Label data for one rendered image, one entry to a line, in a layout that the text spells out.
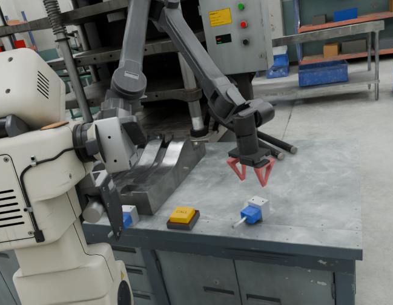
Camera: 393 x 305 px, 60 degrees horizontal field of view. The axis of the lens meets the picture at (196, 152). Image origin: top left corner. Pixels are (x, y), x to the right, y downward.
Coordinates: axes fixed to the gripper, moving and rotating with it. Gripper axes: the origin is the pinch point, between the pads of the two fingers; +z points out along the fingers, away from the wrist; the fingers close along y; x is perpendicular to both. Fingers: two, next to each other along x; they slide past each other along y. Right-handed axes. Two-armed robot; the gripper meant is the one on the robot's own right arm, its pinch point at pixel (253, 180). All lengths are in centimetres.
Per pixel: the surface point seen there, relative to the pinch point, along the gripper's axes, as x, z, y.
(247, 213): 4.6, 8.5, -0.2
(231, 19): -64, -41, 61
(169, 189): 6.0, 10.0, 36.2
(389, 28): -648, 48, 226
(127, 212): 25.8, 7.0, 31.6
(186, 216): 15.3, 8.7, 14.7
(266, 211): -1.1, 10.2, -2.2
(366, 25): -348, 3, 129
